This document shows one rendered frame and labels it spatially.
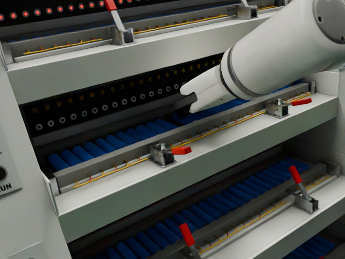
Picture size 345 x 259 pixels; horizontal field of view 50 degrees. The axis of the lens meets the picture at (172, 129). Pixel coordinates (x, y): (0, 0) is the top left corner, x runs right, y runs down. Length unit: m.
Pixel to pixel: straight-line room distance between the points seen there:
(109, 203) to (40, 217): 0.09
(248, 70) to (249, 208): 0.33
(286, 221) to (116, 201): 0.35
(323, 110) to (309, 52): 0.40
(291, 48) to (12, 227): 0.38
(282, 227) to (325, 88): 0.32
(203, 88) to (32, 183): 0.27
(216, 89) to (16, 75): 0.27
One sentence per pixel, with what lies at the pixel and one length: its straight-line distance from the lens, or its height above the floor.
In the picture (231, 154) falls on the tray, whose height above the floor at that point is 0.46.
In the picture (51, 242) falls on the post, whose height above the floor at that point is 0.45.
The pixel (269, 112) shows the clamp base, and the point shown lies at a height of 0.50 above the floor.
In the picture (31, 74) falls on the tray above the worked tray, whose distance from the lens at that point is 0.51.
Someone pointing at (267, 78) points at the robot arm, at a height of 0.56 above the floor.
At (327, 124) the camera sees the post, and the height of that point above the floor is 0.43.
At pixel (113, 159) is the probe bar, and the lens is 0.56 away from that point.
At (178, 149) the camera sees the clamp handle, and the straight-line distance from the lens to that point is 0.51.
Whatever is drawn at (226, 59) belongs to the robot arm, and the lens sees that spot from 0.51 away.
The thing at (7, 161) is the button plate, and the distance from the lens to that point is 0.49.
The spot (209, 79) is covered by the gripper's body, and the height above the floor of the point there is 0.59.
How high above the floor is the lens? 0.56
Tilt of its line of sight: 3 degrees down
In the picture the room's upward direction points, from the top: 18 degrees counter-clockwise
